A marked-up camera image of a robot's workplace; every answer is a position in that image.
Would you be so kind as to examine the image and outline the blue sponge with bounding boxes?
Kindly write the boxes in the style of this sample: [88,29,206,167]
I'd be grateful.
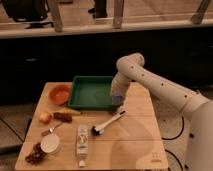
[112,96,123,106]

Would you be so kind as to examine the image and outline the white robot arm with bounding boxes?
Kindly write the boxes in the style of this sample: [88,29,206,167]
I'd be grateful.
[110,53,213,171]

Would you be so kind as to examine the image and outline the green plastic tray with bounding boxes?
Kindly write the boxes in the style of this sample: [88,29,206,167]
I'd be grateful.
[67,76,117,111]

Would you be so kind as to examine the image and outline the white dish brush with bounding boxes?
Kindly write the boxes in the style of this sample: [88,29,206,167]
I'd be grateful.
[91,111,126,136]

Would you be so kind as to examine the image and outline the yellow banana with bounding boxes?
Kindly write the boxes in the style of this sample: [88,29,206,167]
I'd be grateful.
[59,108,82,115]

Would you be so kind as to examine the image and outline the orange bowl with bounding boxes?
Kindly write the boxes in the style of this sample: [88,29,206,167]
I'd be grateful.
[49,85,70,105]

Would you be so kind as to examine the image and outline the red sausage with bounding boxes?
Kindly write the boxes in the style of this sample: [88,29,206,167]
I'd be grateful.
[53,113,72,123]

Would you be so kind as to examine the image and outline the white plastic bottle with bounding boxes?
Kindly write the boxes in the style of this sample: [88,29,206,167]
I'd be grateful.
[76,125,89,167]

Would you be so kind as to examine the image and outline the white cup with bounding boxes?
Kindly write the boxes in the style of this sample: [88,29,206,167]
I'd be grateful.
[41,133,60,154]

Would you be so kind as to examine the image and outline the bunch of red grapes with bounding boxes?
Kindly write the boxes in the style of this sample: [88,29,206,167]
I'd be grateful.
[25,143,46,165]

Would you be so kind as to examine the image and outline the black office chair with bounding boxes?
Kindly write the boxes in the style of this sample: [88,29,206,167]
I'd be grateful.
[1,0,53,29]

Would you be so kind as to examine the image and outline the black cable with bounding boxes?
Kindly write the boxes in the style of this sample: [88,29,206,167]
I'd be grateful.
[161,114,186,171]

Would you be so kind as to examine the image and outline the wooden railing post middle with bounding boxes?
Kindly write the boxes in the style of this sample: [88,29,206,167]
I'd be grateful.
[113,0,124,29]

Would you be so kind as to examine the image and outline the wooden railing post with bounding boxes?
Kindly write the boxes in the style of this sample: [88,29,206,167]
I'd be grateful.
[47,0,63,32]
[113,0,124,29]
[191,0,212,25]

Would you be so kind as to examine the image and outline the wooden railing post left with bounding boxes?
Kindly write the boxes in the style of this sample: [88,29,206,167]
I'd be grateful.
[47,0,63,32]

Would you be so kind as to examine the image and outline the wooden railing post right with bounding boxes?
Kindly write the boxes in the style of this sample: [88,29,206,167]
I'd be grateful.
[191,0,212,25]

